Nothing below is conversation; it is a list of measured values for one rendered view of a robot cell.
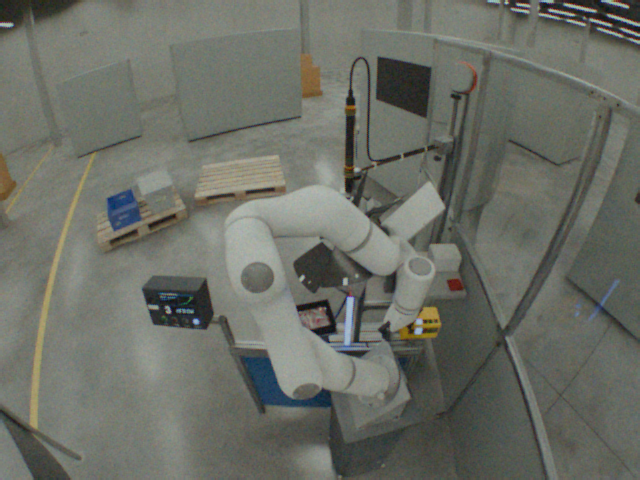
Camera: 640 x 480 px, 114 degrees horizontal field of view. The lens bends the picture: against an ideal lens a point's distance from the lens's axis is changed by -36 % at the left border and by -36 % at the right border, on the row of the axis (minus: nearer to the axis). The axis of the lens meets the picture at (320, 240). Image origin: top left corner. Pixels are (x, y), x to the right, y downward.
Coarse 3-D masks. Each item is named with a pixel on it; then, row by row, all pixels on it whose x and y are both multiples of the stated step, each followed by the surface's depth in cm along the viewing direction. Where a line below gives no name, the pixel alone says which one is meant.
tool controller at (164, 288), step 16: (144, 288) 114; (160, 288) 114; (176, 288) 114; (192, 288) 114; (208, 288) 124; (160, 304) 116; (176, 304) 116; (192, 304) 115; (208, 304) 124; (160, 320) 120; (192, 320) 119; (208, 320) 123
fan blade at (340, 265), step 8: (336, 248) 142; (336, 256) 139; (344, 256) 138; (328, 264) 138; (336, 264) 136; (344, 264) 135; (352, 264) 134; (360, 264) 133; (328, 272) 135; (336, 272) 133; (344, 272) 132; (352, 272) 131; (360, 272) 130; (368, 272) 129; (328, 280) 133; (336, 280) 131; (352, 280) 128; (360, 280) 127
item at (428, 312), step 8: (424, 312) 126; (432, 312) 125; (416, 320) 123; (400, 328) 126; (416, 328) 121; (400, 336) 125; (408, 336) 125; (416, 336) 125; (424, 336) 125; (432, 336) 125
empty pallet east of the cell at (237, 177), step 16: (240, 160) 473; (256, 160) 470; (272, 160) 467; (208, 176) 438; (224, 176) 432; (240, 176) 432; (256, 176) 427; (272, 176) 425; (208, 192) 397; (224, 192) 395; (240, 192) 400; (272, 192) 415
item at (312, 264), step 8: (312, 248) 161; (320, 248) 158; (328, 248) 156; (304, 256) 163; (312, 256) 160; (320, 256) 157; (328, 256) 156; (296, 264) 166; (304, 264) 162; (312, 264) 159; (320, 264) 157; (296, 272) 165; (304, 272) 161; (312, 272) 159; (320, 272) 157; (304, 280) 160; (312, 280) 158; (320, 280) 156; (312, 288) 157
